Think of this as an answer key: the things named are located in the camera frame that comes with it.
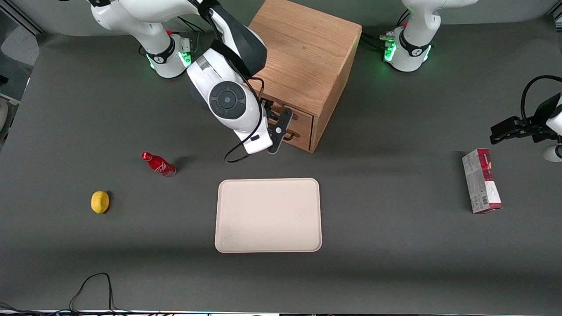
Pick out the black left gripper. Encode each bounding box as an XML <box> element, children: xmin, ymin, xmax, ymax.
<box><xmin>490</xmin><ymin>93</ymin><xmax>561</xmax><ymax>145</ymax></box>

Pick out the wooden drawer cabinet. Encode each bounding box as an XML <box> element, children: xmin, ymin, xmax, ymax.
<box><xmin>248</xmin><ymin>0</ymin><xmax>363</xmax><ymax>153</ymax></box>

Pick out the black base cable bundle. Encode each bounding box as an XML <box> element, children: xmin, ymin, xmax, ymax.
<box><xmin>360</xmin><ymin>11</ymin><xmax>411</xmax><ymax>50</ymax></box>
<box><xmin>176</xmin><ymin>13</ymin><xmax>208</xmax><ymax>57</ymax></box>

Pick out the grey and red carton box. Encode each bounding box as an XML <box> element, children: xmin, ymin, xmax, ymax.
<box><xmin>462</xmin><ymin>148</ymin><xmax>503</xmax><ymax>214</ymax></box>

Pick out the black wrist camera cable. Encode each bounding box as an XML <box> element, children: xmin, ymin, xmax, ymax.
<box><xmin>520</xmin><ymin>75</ymin><xmax>562</xmax><ymax>129</ymax></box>
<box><xmin>224</xmin><ymin>78</ymin><xmax>266</xmax><ymax>164</ymax></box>

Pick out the beige rectangular tray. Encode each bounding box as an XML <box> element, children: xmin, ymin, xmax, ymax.
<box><xmin>214</xmin><ymin>177</ymin><xmax>322</xmax><ymax>253</ymax></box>

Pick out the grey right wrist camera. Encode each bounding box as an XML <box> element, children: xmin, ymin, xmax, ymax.
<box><xmin>267</xmin><ymin>107</ymin><xmax>294</xmax><ymax>154</ymax></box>

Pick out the plain wooden drawer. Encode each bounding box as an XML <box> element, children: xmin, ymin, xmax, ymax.
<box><xmin>283</xmin><ymin>125</ymin><xmax>313</xmax><ymax>152</ymax></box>

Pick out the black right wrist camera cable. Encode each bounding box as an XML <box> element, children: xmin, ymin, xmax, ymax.
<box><xmin>224</xmin><ymin>78</ymin><xmax>266</xmax><ymax>164</ymax></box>

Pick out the aluminium frame bar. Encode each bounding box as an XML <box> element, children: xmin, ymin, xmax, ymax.
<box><xmin>0</xmin><ymin>0</ymin><xmax>45</xmax><ymax>36</ymax></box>

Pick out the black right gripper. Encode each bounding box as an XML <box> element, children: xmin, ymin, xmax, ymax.
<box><xmin>262</xmin><ymin>99</ymin><xmax>282</xmax><ymax>129</ymax></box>

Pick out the wooden drawer with notched rim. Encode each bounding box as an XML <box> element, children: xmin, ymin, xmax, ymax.
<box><xmin>252</xmin><ymin>79</ymin><xmax>314</xmax><ymax>135</ymax></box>

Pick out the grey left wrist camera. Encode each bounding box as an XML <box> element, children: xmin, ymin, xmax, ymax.
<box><xmin>542</xmin><ymin>144</ymin><xmax>562</xmax><ymax>163</ymax></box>

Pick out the red cola bottle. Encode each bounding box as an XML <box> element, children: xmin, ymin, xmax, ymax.
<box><xmin>141</xmin><ymin>151</ymin><xmax>177</xmax><ymax>178</ymax></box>

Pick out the black left wrist camera cable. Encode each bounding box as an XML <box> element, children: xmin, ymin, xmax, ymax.
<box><xmin>520</xmin><ymin>75</ymin><xmax>562</xmax><ymax>129</ymax></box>

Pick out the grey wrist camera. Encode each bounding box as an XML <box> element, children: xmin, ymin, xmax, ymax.
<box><xmin>267</xmin><ymin>107</ymin><xmax>294</xmax><ymax>154</ymax></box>
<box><xmin>542</xmin><ymin>144</ymin><xmax>562</xmax><ymax>163</ymax></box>

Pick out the black looped table cable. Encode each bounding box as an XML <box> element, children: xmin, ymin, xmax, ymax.
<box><xmin>68</xmin><ymin>272</ymin><xmax>132</xmax><ymax>316</ymax></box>

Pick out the yellow lemon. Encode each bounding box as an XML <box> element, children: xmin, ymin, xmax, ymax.
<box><xmin>91</xmin><ymin>190</ymin><xmax>110</xmax><ymax>214</ymax></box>

